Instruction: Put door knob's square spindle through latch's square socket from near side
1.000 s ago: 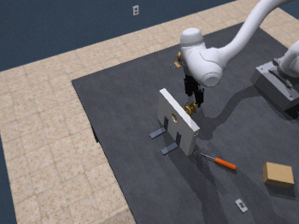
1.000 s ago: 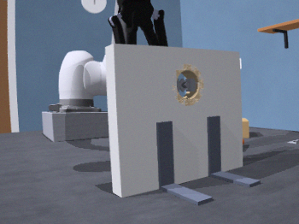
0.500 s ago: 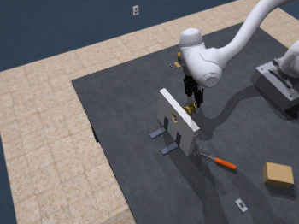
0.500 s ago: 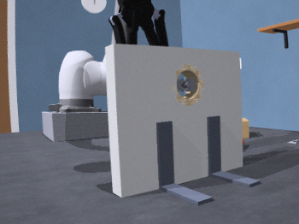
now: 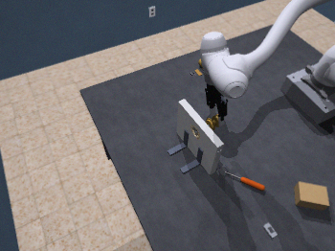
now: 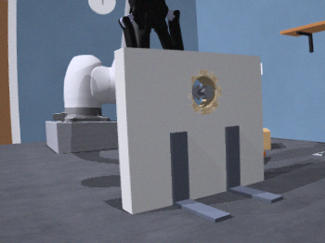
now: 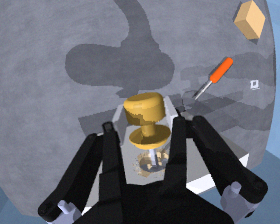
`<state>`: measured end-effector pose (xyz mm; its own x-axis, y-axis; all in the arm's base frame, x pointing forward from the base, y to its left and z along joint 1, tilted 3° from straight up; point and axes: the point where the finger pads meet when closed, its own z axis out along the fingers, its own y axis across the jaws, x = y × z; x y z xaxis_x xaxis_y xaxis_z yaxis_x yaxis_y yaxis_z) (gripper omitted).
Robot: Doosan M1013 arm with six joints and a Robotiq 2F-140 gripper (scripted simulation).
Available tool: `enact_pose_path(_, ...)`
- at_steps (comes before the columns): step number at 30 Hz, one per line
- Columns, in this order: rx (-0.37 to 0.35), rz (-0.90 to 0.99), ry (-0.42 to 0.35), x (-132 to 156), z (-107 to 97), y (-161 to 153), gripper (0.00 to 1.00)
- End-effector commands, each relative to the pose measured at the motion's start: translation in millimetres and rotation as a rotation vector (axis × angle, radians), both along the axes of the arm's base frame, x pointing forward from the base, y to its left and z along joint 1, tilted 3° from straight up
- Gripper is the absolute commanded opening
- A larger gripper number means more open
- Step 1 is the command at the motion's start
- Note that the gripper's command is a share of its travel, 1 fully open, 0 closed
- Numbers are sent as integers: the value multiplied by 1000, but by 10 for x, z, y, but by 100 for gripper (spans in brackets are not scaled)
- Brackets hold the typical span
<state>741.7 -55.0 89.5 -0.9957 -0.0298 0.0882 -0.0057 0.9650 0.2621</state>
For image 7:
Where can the yellow door knob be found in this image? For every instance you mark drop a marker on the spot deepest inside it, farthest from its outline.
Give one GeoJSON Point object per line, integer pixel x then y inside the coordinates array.
{"type": "Point", "coordinates": [145, 109]}

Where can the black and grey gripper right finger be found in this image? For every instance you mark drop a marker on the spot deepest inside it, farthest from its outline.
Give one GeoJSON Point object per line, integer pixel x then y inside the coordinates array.
{"type": "Point", "coordinates": [241, 190]}

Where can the orange screwdriver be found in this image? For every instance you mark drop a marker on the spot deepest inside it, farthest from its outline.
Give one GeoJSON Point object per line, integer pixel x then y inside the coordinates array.
{"type": "Point", "coordinates": [218, 73]}

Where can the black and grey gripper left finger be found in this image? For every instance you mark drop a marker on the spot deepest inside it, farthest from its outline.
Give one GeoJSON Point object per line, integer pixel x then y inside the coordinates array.
{"type": "Point", "coordinates": [67, 202]}

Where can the grey door slab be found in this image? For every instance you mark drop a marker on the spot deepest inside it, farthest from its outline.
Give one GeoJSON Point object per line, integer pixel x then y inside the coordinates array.
{"type": "Point", "coordinates": [198, 176]}

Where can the tan cardboard box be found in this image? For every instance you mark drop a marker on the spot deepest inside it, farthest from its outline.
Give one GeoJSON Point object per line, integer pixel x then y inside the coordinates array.
{"type": "Point", "coordinates": [250, 20]}

